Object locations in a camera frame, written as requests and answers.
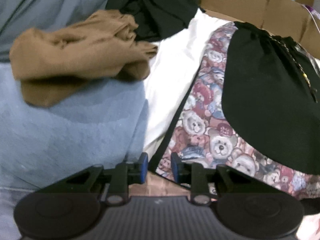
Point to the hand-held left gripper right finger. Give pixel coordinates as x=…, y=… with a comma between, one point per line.
x=174, y=167

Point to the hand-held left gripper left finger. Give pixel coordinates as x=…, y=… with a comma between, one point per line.
x=143, y=165

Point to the black bear-print shorts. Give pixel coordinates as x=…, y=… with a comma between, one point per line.
x=262, y=92

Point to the light blue cloth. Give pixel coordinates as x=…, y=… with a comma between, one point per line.
x=62, y=135

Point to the cream bear-print bed sheet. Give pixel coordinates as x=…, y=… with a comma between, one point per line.
x=175, y=75

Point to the tan crumpled garment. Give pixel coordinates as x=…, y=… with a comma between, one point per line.
x=75, y=52

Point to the black cloth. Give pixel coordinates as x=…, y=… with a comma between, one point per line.
x=160, y=12

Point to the flat cardboard sheet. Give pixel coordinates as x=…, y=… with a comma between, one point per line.
x=250, y=2

